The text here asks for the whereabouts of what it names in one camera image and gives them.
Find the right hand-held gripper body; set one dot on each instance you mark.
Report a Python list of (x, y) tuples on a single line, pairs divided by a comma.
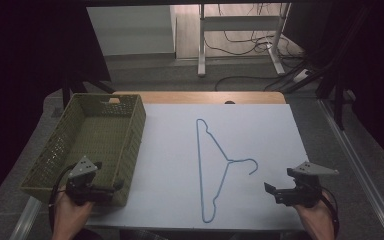
[(305, 186)]

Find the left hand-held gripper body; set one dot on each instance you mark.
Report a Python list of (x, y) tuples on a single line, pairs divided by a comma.
[(80, 181)]

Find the person's left hand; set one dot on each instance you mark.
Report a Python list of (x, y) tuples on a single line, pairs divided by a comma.
[(70, 216)]

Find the person's right hand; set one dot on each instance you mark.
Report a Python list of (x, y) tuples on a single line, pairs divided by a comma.
[(315, 221)]

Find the green woven basket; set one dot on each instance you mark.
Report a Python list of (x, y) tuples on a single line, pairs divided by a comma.
[(90, 146)]

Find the white table mat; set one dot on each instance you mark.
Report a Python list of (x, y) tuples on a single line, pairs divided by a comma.
[(166, 150)]

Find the black stand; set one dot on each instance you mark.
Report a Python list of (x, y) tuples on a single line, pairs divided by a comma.
[(338, 96)]

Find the small black knob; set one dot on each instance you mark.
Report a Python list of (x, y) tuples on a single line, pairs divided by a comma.
[(229, 102)]

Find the white power strip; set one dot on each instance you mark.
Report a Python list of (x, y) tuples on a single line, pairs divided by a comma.
[(301, 76)]

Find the wooden table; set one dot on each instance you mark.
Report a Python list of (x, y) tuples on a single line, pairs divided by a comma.
[(196, 97)]

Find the dark curtain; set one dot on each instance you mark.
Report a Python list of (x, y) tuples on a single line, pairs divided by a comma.
[(373, 66), (23, 66)]

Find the white cabinet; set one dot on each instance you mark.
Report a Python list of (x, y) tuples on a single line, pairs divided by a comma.
[(131, 30)]

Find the aluminium rail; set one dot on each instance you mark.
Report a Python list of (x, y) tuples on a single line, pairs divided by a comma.
[(363, 173), (25, 218)]

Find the white metal desk frame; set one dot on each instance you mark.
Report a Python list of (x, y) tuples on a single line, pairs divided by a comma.
[(240, 23)]

